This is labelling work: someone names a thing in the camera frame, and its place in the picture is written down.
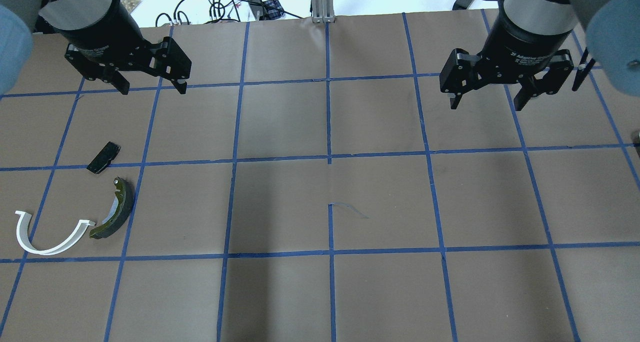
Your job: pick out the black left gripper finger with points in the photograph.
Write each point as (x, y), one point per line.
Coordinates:
(180, 84)
(114, 77)

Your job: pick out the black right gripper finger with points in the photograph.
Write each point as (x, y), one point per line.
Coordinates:
(528, 91)
(455, 99)

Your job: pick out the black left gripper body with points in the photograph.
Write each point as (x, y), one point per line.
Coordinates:
(102, 31)

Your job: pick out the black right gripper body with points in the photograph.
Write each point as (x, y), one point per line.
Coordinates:
(526, 41)

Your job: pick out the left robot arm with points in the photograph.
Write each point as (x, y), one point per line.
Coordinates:
(103, 42)

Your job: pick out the black brake pad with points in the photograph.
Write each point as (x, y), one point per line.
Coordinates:
(104, 158)

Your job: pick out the olive brake shoe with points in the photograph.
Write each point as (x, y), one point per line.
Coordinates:
(122, 206)

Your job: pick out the white curved plastic part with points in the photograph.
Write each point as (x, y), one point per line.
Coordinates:
(63, 243)

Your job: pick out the aluminium frame post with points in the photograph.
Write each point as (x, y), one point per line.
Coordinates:
(322, 11)

